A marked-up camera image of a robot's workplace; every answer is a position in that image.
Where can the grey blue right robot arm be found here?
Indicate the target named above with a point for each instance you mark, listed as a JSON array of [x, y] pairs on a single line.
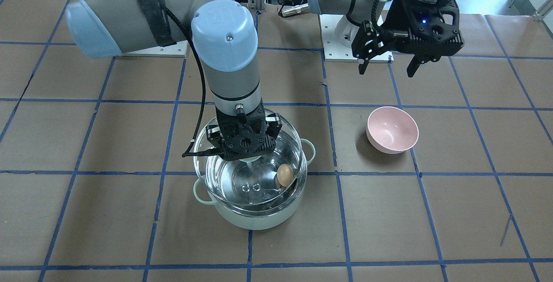
[[223, 40]]

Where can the glass pot lid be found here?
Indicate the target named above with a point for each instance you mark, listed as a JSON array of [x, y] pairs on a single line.
[[251, 182]]

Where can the pink bowl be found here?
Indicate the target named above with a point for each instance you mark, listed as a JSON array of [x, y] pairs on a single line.
[[391, 130]]

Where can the beige egg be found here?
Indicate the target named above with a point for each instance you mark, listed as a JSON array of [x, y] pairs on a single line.
[[285, 175]]

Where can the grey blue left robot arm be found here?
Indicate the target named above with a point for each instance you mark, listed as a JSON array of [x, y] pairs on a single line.
[[357, 11]]

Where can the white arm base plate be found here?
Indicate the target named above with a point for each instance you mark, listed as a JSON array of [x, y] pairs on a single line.
[[337, 35], [178, 50]]

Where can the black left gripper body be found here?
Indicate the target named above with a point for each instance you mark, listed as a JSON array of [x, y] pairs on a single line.
[[398, 19]]

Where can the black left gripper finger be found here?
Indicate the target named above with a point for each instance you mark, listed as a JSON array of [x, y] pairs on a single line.
[[415, 63], [362, 66]]

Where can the pale green cooking pot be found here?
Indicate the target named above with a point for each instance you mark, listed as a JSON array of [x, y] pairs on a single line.
[[260, 217]]

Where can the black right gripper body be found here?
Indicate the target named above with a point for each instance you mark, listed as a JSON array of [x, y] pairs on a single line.
[[212, 134]]

